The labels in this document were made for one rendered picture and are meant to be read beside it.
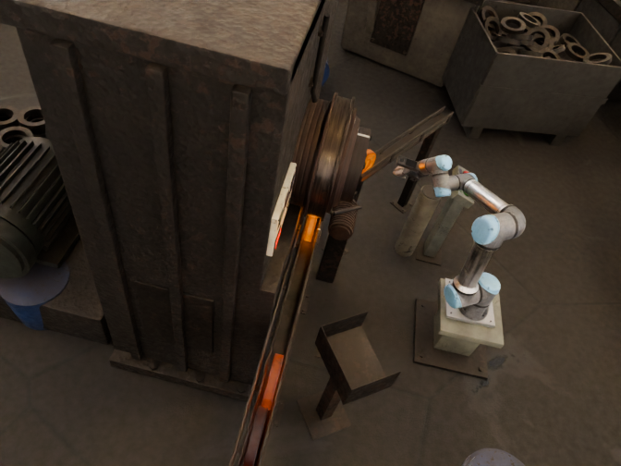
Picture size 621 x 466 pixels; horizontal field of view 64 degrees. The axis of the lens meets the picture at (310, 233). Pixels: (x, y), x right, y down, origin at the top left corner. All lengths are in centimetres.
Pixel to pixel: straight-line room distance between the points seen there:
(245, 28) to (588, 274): 296
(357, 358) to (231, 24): 130
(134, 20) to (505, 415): 242
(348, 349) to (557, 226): 226
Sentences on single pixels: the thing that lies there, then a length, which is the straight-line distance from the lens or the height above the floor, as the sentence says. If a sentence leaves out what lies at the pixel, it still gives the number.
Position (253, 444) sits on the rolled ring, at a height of 77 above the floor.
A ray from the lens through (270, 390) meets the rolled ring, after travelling 170.
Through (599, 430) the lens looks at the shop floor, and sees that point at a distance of 311.
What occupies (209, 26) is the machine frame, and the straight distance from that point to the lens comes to 121.
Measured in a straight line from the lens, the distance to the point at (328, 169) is 166.
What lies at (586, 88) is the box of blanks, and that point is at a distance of 431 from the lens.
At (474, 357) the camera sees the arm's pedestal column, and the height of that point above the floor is 2.
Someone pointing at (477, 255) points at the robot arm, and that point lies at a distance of 225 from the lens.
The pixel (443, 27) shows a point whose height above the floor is 52.
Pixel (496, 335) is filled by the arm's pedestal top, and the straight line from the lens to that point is 267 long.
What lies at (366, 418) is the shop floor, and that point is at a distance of 257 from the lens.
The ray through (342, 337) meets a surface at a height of 61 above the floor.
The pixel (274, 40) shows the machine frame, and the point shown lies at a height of 176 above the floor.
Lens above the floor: 234
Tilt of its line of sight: 49 degrees down
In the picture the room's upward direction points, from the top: 14 degrees clockwise
